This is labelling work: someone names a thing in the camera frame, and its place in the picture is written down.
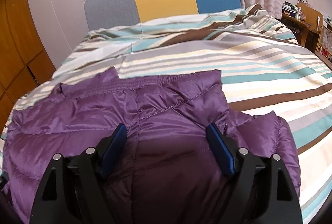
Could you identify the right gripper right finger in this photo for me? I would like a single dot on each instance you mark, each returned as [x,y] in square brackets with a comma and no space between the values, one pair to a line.
[260,189]

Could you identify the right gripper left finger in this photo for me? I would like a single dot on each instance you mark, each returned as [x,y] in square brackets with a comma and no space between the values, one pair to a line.
[72,188]

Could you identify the purple quilted down jacket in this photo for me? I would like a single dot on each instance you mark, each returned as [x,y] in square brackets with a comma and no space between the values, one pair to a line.
[167,173]

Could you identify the striped duvet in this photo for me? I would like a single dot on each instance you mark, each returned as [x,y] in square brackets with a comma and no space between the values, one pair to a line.
[258,75]

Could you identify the wooden wardrobe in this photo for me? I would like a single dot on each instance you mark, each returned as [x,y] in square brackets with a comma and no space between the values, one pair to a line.
[25,63]

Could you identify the wooden chair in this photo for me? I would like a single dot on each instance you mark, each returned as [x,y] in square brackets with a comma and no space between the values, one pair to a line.
[324,46]

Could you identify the striped pillow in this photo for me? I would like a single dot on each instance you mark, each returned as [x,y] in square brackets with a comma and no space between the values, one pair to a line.
[173,30]

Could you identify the wooden desk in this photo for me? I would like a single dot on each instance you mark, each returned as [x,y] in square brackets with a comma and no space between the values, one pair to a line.
[305,22]

